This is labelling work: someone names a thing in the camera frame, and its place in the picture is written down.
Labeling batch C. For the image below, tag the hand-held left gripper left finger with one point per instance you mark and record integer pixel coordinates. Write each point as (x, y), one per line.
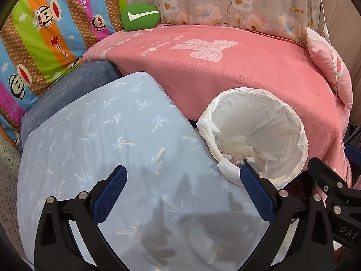
(110, 194)

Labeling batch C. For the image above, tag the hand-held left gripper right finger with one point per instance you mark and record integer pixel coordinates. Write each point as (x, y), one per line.
(256, 194)

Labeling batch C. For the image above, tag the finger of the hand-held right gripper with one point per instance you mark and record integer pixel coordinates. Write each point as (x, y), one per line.
(354, 153)
(327, 177)

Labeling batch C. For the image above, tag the grey face mask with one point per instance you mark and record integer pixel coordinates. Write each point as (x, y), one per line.
(255, 166)

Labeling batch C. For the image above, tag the bin with white plastic liner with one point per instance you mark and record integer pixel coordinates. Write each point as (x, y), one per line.
(253, 118)

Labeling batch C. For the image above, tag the light blue covered table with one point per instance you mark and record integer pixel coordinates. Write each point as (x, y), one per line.
(112, 146)

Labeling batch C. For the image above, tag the pink quilted pillow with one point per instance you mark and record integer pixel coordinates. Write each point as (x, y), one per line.
(324, 53)

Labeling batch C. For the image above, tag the blue-grey velvet cushion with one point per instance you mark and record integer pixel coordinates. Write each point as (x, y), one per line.
(70, 90)

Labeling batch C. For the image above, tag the pink blanket with white print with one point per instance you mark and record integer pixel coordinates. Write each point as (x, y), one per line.
(225, 76)

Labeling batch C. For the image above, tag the striped cartoon monkey pillow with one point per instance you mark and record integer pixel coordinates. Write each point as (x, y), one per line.
(42, 48)

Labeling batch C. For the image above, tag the green cushion with white tick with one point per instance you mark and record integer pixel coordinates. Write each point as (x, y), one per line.
(141, 24)

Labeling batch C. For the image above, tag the black metal frame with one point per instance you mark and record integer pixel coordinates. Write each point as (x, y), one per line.
(352, 135)

